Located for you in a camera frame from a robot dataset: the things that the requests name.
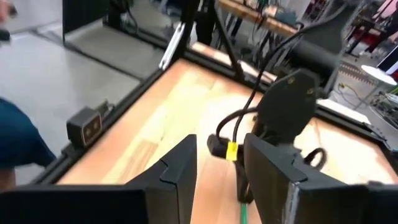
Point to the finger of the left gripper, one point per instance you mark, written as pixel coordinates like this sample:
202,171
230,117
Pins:
244,183

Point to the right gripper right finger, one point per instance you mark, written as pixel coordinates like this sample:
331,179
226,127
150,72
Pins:
295,199

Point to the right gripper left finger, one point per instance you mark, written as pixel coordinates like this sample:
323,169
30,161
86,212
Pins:
93,205

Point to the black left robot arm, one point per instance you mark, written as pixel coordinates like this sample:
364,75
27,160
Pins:
320,56

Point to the white round base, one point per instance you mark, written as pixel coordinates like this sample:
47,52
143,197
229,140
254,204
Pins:
381,74

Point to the person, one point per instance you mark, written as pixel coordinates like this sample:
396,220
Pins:
18,140

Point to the silver mounting plate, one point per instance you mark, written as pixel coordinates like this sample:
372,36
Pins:
172,46

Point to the grey table-level camera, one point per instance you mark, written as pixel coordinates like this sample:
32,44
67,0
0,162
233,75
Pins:
85,127

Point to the black aluminium table frame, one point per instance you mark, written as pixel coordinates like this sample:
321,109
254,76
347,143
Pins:
136,93

